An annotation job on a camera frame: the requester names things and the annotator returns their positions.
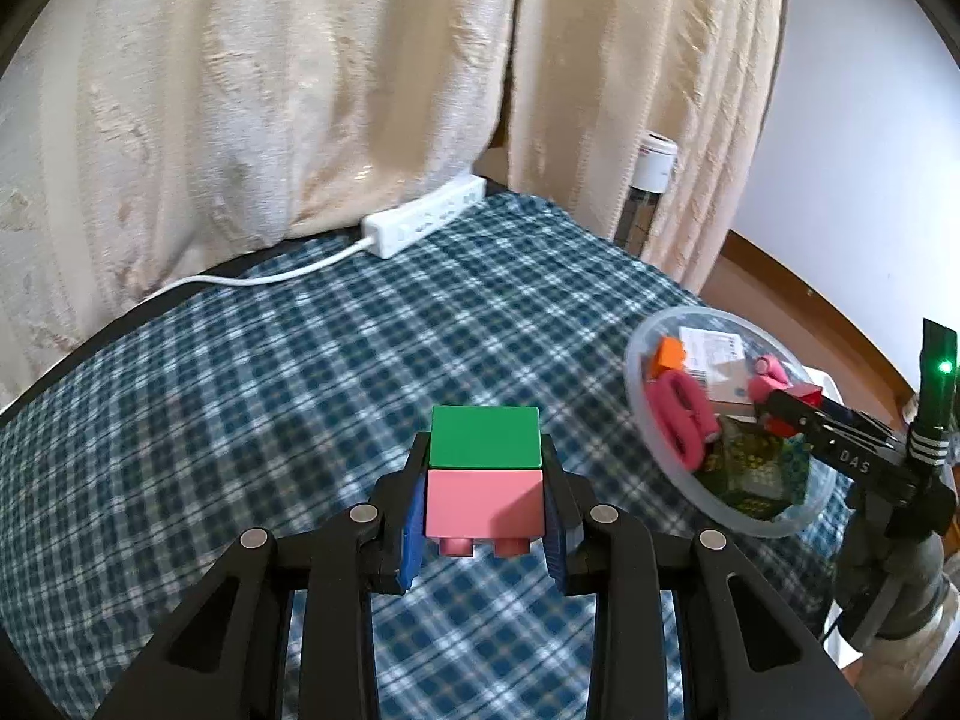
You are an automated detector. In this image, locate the cream patterned curtain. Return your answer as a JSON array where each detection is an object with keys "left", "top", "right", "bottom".
[{"left": 0, "top": 0, "right": 788, "bottom": 406}]

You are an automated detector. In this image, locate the white power strip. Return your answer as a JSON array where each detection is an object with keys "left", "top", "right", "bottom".
[{"left": 362, "top": 174, "right": 485, "bottom": 257}]

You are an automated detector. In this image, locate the pink and green toy block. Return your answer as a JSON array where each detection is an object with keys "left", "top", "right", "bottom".
[{"left": 424, "top": 405, "right": 545, "bottom": 560}]

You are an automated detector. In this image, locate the clear plastic bowl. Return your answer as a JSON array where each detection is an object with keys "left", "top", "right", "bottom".
[{"left": 624, "top": 305, "right": 837, "bottom": 539}]

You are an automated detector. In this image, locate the wooden baseboard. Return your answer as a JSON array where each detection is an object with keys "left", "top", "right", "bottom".
[{"left": 724, "top": 229, "right": 923, "bottom": 398}]

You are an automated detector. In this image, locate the pink foam hair curler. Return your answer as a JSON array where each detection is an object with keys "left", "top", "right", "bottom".
[
  {"left": 748, "top": 355, "right": 792, "bottom": 406},
  {"left": 646, "top": 373, "right": 722, "bottom": 473}
]

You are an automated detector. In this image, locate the dark green cardboard box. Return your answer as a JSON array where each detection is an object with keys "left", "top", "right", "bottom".
[{"left": 701, "top": 420, "right": 815, "bottom": 522}]

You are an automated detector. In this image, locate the red toy block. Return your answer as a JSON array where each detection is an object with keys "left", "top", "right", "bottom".
[{"left": 769, "top": 382, "right": 822, "bottom": 436}]

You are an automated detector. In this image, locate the white and blue carton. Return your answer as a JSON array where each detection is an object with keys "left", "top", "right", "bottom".
[{"left": 679, "top": 326, "right": 758, "bottom": 417}]

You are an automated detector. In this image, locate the white power cable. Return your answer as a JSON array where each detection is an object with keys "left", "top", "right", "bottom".
[{"left": 139, "top": 236, "right": 374, "bottom": 308}]

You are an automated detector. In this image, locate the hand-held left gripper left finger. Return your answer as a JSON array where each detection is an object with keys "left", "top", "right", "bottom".
[{"left": 97, "top": 435, "right": 432, "bottom": 720}]

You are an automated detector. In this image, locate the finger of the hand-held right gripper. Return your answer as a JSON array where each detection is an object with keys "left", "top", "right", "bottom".
[
  {"left": 814, "top": 397, "right": 901, "bottom": 443},
  {"left": 754, "top": 388, "right": 830, "bottom": 458}
]

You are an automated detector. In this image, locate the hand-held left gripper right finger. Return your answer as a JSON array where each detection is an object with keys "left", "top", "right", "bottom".
[{"left": 541, "top": 433, "right": 871, "bottom": 720}]

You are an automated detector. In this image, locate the blue plaid tablecloth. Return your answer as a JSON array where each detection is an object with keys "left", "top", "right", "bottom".
[{"left": 0, "top": 193, "right": 856, "bottom": 720}]

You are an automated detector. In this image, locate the orange toy block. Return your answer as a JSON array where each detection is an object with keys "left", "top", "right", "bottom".
[{"left": 646, "top": 337, "right": 689, "bottom": 380}]

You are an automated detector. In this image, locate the bottle with white cap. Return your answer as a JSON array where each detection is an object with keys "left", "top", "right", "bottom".
[{"left": 619, "top": 131, "right": 680, "bottom": 256}]

